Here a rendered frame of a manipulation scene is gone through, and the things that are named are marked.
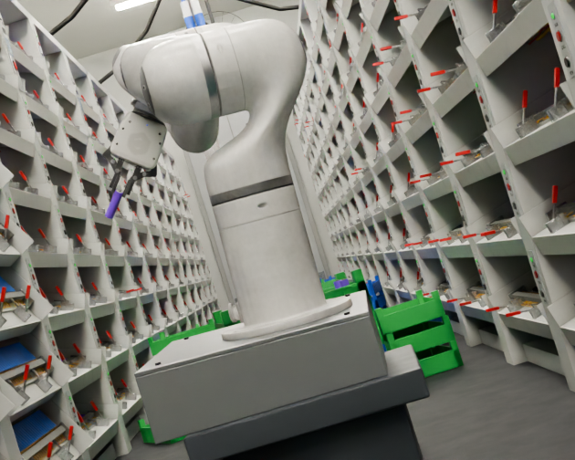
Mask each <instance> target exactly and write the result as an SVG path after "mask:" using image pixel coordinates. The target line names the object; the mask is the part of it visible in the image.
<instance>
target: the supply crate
mask: <svg viewBox="0 0 575 460"><path fill-rule="evenodd" d="M350 273H351V276H352V279H353V282H349V283H350V284H349V285H347V286H345V287H340V288H335V286H334V287H329V288H325V289H323V293H324V296H325V299H330V298H338V297H342V296H345V295H347V294H352V293H356V292H359V291H362V290H366V293H367V297H368V300H369V302H370V305H371V306H372V303H371V297H370V294H369V291H368V289H367V285H366V282H365V279H364V276H363V274H362V271H361V268H359V269H355V270H352V271H351V272H350ZM334 277H335V279H336V280H338V279H339V280H341V279H343V278H345V279H346V277H345V274H344V272H339V273H337V274H334ZM213 316H214V322H215V325H216V327H217V329H222V328H225V327H229V326H233V325H236V324H239V323H241V322H240V320H238V321H237V322H233V321H232V320H231V319H230V317H229V313H228V310H225V311H222V310H217V311H215V312H213Z"/></svg>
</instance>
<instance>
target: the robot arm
mask: <svg viewBox="0 0 575 460"><path fill-rule="evenodd" d="M307 63H308V59H307V57H306V52H305V48H304V45H303V42H301V40H300V38H299V36H298V34H297V33H296V32H295V31H294V30H293V29H292V28H291V27H290V26H288V25H287V24H285V23H283V22H281V21H278V20H275V19H259V20H254V21H248V22H244V23H241V24H236V25H233V24H230V23H214V24H210V25H205V26H198V27H195V28H191V29H186V30H183V31H179V32H175V33H171V34H168V35H164V36H160V37H154V38H150V39H146V40H142V41H140V42H137V43H134V44H132V45H125V46H122V47H120V48H119V49H118V51H117V52H116V54H115V55H114V58H113V61H112V70H113V74H114V76H115V79H116V80H117V81H118V83H119V84H120V86H121V87H122V88H123V89H124V90H125V91H127V92H128V93H129V94H130V95H132V96H133V97H134V98H135V99H132V100H131V105H133V108H134V109H133V110H134V111H132V112H129V111H128V113H127V114H126V116H125V117H124V119H123V121H122V123H121V124H120V127H119V129H118V131H117V133H116V135H115V137H114V140H113V142H112V144H111V146H110V147H109V148H108V149H107V150H106V151H105V152H103V154H102V156H103V157H104V158H105V159H106V160H107V161H108V162H109V163H110V165H111V167H112V169H113V171H114V175H113V178H112V180H111V183H110V188H111V191H110V192H111V193H114V192H115V190H116V187H117V185H118V182H119V180H120V174H121V172H120V170H121V167H122V165H123V163H124V162H127V163H130V164H132V165H135V166H136V168H135V170H134V173H133V175H132V176H131V178H130V179H129V180H128V181H127V184H126V186H125V189H124V191H123V195H122V197H123V198H125V196H126V194H127V195H130V193H131V190H132V187H133V185H134V183H135V181H138V180H140V179H141V178H144V177H156V176H157V161H158V160H159V157H160V154H161V152H162V147H163V145H164V141H165V138H166V133H167V130H168V132H169V133H170V134H171V136H172V138H173V140H174V141H175V143H176V144H177V145H178V146H179V147H180V148H181V149H183V150H184V151H186V152H191V153H201V152H206V151H207V150H209V149H210V148H211V147H212V146H213V145H214V144H215V142H216V140H217V137H218V133H219V117H223V116H226V115H230V114H234V113H237V112H240V111H244V110H246V111H248V112H249V121H248V123H247V125H246V126H245V128H244V129H243V130H242V131H241V132H240V133H239V134H238V135H236V136H235V137H234V138H233V139H232V140H231V141H229V142H228V143H227V144H225V145H224V146H223V147H221V148H220V149H218V150H217V151H216V152H215V153H214V154H212V155H211V156H210V158H209V159H208V160H207V162H206V163H205V165H204V178H205V183H206V187H207V191H208V194H209V198H210V201H211V205H212V207H213V211H214V217H215V221H216V224H217V227H218V231H219V235H220V238H221V241H222V245H223V248H224V251H225V257H226V261H227V265H228V267H229V271H230V274H231V278H232V281H233V284H234V288H235V293H236V297H237V302H236V303H235V305H233V303H230V304H228V313H229V317H230V319H231V320H232V321H233V322H237V321H238V320H240V322H241V323H240V324H237V325H235V326H233V327H231V328H228V329H225V330H224V331H222V333H221V335H222V339H223V340H224V341H231V340H243V339H249V338H254V337H257V336H262V335H266V334H269V333H273V332H277V331H281V330H284V329H290V328H294V327H296V326H300V325H303V324H307V323H310V322H312V321H315V320H318V319H323V318H326V317H328V316H331V315H333V314H336V313H338V312H341V311H342V310H344V309H346V308H349V307H351V305H352V302H351V299H350V297H341V298H330V299H325V296H324V293H323V289H322V285H321V283H320V279H319V273H318V270H317V266H316V263H315V259H314V256H313V253H312V249H311V246H310V242H309V239H308V233H307V229H306V227H305V223H304V219H303V216H302V213H301V210H300V205H299V202H298V196H297V193H296V189H295V185H294V183H293V179H292V175H291V172H290V169H289V165H288V157H287V151H286V131H287V126H288V120H289V117H290V114H291V112H292V110H293V107H294V105H295V103H296V100H297V98H298V94H299V92H300V90H301V87H302V85H303V82H304V78H305V75H306V71H307ZM111 155H112V156H113V157H115V158H117V159H118V162H116V160H115V159H114V158H113V157H112V156H111ZM141 169H144V170H150V171H149V172H141Z"/></svg>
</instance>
